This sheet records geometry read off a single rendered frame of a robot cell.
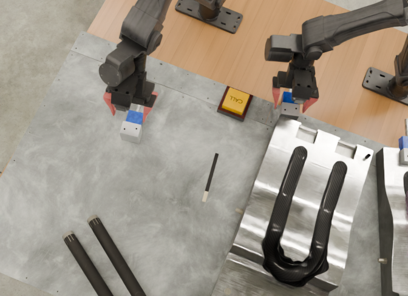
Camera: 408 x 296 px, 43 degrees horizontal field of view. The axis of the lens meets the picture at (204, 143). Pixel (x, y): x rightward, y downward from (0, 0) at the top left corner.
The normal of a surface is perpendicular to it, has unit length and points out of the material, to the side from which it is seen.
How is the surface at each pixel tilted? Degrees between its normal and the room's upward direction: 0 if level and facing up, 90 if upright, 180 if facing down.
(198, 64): 0
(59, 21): 0
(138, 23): 21
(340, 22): 38
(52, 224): 0
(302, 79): 30
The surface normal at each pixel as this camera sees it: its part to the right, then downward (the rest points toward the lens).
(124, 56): 0.30, -0.66
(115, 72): -0.44, 0.54
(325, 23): -0.57, -0.28
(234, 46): 0.05, -0.33
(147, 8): -0.14, -0.02
